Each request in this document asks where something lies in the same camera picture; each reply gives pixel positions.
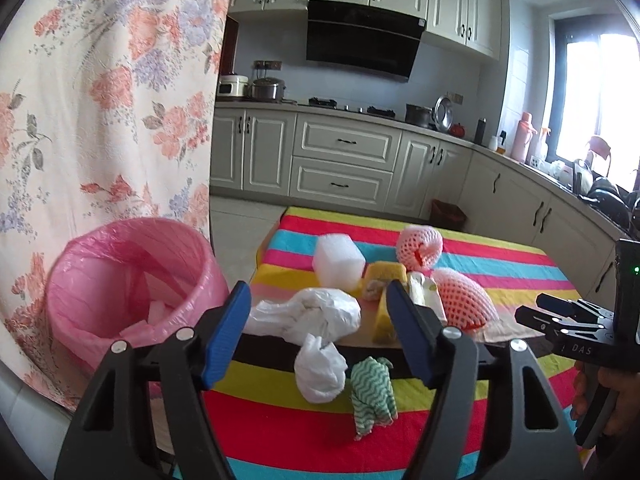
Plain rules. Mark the striped tablecloth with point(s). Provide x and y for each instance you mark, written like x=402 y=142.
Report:
x=280 y=425

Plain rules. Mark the round steel lid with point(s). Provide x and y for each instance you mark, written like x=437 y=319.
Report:
x=443 y=112

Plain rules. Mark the black gas stove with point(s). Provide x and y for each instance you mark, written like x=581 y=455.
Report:
x=350 y=106

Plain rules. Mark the fruit in foam net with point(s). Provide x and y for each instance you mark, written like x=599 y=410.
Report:
x=419 y=247

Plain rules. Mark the pink thermos jug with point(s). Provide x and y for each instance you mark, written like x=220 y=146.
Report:
x=523 y=137

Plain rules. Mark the dish rack with dishes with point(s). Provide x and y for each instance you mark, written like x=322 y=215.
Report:
x=607 y=195

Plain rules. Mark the small white plastic bag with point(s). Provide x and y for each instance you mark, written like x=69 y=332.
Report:
x=320 y=370

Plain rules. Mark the white foam block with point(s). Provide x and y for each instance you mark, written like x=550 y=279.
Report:
x=337 y=260

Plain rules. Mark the large white plastic bag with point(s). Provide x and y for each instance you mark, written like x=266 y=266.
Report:
x=315 y=310

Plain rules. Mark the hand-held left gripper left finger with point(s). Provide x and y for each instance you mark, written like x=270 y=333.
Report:
x=227 y=332

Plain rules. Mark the person's right hand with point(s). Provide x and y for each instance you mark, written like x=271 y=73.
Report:
x=580 y=392

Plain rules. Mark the white paper wrapper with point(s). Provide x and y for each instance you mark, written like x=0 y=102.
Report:
x=425 y=295

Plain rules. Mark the black bottle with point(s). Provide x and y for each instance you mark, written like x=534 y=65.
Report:
x=480 y=131

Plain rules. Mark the white rice cooker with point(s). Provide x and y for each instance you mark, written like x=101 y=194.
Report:
x=232 y=86

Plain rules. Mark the small brown waste bin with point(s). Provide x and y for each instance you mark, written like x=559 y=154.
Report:
x=448 y=214

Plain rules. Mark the white lower kitchen cabinets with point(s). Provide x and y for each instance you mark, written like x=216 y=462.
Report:
x=345 y=160

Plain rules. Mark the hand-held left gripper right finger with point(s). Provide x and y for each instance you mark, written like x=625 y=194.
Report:
x=410 y=337

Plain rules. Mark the kitchen window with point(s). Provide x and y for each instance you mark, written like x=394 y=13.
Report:
x=600 y=95

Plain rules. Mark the steel pressure cooker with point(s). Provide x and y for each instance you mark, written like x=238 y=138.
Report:
x=267 y=90

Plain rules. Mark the black range hood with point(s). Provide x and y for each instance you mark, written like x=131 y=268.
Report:
x=360 y=40

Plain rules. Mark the green wavy striped cloth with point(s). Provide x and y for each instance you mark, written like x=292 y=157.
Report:
x=372 y=390

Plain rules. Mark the pink foam fruit net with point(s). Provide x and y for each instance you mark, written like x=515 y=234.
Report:
x=462 y=300

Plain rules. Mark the yellow sponge with hole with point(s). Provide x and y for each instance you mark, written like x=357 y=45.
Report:
x=387 y=271

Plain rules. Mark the steel cooking pot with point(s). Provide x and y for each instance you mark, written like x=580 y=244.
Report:
x=417 y=116

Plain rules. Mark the pink bagged trash bin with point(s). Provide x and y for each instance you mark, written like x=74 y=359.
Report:
x=125 y=280

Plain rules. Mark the brown framed glass door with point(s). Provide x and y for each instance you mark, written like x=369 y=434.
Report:
x=231 y=50

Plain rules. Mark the plain yellow sponge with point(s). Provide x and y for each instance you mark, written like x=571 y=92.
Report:
x=382 y=322

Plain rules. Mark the floral curtain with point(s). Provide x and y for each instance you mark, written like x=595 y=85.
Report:
x=110 y=85

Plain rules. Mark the wall outlet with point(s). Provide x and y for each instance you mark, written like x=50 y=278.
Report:
x=267 y=64

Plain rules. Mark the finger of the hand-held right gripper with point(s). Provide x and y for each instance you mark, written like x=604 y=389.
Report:
x=565 y=305
x=542 y=325

